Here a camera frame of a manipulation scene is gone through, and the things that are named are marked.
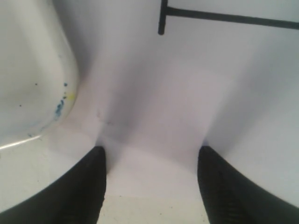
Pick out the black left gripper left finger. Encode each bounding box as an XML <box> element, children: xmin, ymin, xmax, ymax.
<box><xmin>0</xmin><ymin>146</ymin><xmax>107</xmax><ymax>224</ymax></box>

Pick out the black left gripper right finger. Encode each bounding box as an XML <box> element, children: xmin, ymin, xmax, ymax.
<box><xmin>197</xmin><ymin>146</ymin><xmax>299</xmax><ymax>224</ymax></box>

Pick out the white paint tray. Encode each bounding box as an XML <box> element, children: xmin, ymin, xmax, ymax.
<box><xmin>0</xmin><ymin>0</ymin><xmax>79</xmax><ymax>149</ymax></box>

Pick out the white paper with square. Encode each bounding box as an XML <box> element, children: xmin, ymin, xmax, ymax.
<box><xmin>53</xmin><ymin>0</ymin><xmax>299</xmax><ymax>204</ymax></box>

